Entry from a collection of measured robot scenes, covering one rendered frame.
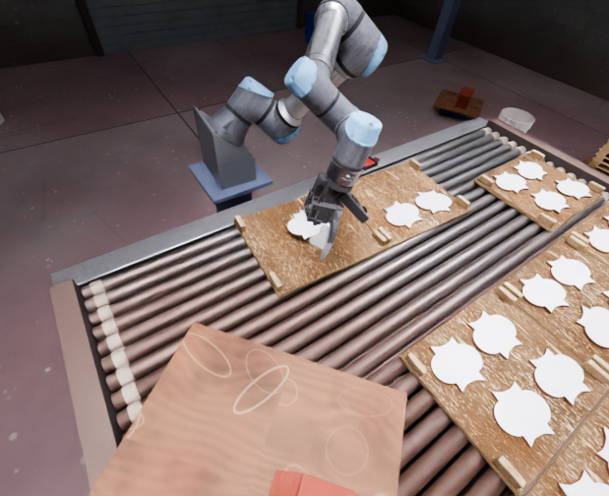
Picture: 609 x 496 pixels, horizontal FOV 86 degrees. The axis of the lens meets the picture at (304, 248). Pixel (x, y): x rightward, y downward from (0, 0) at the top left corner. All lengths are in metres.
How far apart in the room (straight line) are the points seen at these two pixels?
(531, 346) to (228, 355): 0.81
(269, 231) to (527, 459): 0.89
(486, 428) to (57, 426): 1.78
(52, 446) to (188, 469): 1.36
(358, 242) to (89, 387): 0.83
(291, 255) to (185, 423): 0.56
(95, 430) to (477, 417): 0.85
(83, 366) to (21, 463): 1.15
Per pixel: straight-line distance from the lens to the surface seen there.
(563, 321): 1.23
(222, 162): 1.32
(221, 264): 1.06
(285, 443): 0.71
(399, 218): 1.23
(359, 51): 1.14
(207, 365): 0.77
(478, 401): 0.96
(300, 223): 1.09
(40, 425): 2.10
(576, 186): 1.81
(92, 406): 0.92
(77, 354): 0.99
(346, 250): 1.08
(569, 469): 1.03
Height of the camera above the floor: 1.74
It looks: 49 degrees down
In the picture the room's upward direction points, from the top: 6 degrees clockwise
